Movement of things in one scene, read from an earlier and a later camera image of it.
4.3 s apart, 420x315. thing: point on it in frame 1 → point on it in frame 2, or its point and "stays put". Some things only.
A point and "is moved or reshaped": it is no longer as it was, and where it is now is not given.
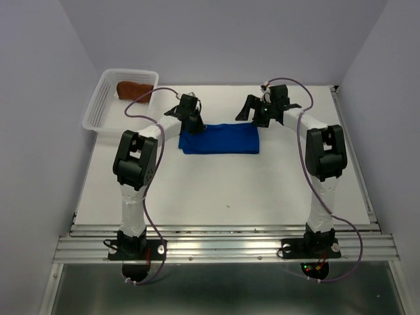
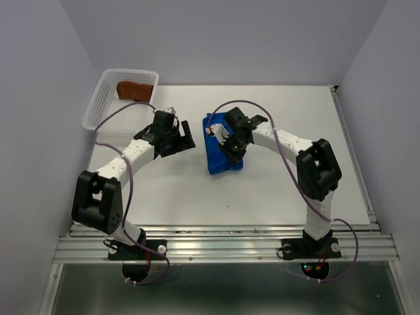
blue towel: [222, 138] is moved or reshaped
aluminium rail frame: [246, 243] stays put
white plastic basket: [107, 113] stays put
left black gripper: [199, 128] → [184, 143]
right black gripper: [252, 102] → [234, 157]
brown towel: [132, 90] stays put
